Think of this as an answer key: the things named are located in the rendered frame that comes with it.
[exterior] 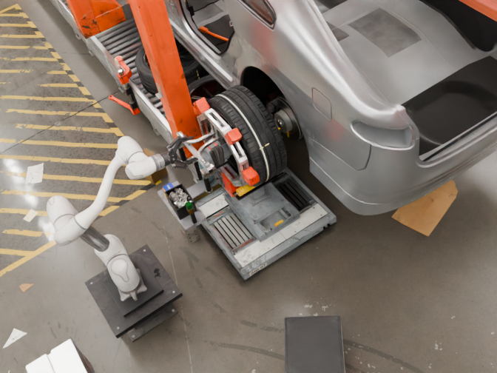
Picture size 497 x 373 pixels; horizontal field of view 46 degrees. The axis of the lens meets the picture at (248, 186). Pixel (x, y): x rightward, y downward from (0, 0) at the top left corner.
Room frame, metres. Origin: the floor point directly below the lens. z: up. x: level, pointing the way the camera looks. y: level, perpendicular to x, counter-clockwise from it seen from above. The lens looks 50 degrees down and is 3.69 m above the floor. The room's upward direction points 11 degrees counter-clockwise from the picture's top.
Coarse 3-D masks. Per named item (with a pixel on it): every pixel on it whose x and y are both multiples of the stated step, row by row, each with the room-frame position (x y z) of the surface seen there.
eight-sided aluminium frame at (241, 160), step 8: (208, 112) 2.81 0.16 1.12; (216, 112) 2.79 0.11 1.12; (200, 120) 2.91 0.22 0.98; (208, 120) 2.95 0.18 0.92; (200, 128) 2.95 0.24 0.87; (208, 128) 2.94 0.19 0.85; (224, 128) 2.64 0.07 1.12; (224, 136) 2.60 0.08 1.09; (232, 152) 2.54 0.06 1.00; (240, 152) 2.53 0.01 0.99; (240, 160) 2.49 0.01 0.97; (224, 168) 2.76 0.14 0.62; (240, 168) 2.47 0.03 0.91; (240, 176) 2.49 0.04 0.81; (240, 184) 2.52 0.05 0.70
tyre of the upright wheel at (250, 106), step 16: (240, 96) 2.83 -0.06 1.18; (256, 96) 2.81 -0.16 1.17; (224, 112) 2.74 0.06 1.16; (256, 112) 2.69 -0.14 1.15; (240, 128) 2.60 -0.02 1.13; (256, 128) 2.60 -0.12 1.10; (272, 128) 2.61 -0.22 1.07; (256, 144) 2.53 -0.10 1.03; (272, 144) 2.54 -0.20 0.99; (256, 160) 2.47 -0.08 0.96; (272, 160) 2.50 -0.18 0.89; (272, 176) 2.53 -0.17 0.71
